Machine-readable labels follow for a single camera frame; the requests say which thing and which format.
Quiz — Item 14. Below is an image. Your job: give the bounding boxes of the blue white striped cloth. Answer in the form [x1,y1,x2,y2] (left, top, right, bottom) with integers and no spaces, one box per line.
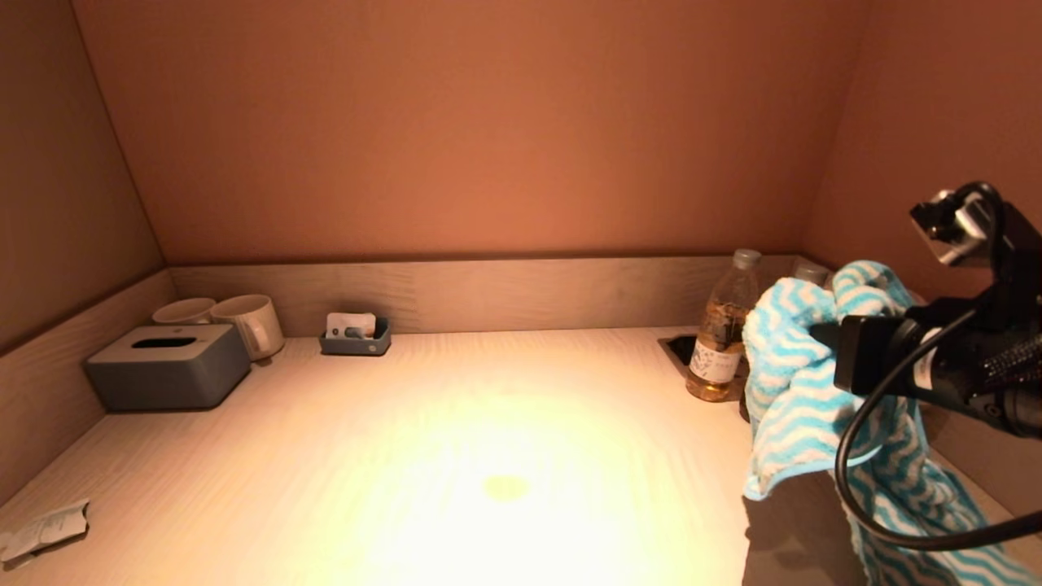
[742,260,1042,586]

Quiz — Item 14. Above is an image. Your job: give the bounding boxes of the dark tea bottle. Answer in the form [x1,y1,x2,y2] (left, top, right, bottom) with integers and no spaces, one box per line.
[738,262,831,424]

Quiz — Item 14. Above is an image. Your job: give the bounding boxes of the clear bottle yellow tea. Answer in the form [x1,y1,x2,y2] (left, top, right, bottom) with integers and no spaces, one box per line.
[685,249,763,403]

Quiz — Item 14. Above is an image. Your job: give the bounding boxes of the black recessed table socket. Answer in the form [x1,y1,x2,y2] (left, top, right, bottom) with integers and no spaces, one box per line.
[658,334,701,379]

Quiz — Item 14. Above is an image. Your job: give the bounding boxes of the yellow liquid stain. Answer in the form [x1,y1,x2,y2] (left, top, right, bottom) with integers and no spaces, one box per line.
[484,475,532,502]

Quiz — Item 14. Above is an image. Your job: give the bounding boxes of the small grey tray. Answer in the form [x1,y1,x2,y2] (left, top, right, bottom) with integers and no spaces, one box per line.
[319,317,392,357]

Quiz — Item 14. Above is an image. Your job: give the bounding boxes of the white sachets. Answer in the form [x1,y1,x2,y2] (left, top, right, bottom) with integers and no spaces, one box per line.
[326,313,378,340]

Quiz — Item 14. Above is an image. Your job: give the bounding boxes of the white ceramic mug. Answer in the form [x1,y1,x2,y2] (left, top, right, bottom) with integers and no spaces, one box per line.
[153,299,218,327]
[210,295,286,363]

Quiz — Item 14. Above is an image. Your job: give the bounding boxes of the grey tissue box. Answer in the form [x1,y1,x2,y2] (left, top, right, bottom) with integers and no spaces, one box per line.
[85,325,253,412]

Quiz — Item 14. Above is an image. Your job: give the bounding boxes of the crumpled white paper wrapper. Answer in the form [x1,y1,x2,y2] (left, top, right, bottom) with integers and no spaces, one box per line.
[0,499,91,569]

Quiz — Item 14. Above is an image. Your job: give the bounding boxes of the black cable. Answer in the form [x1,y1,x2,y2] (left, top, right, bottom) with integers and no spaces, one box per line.
[834,181,1042,553]

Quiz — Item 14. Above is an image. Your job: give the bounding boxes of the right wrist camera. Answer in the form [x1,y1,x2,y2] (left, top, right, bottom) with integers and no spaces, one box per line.
[910,189,1000,268]

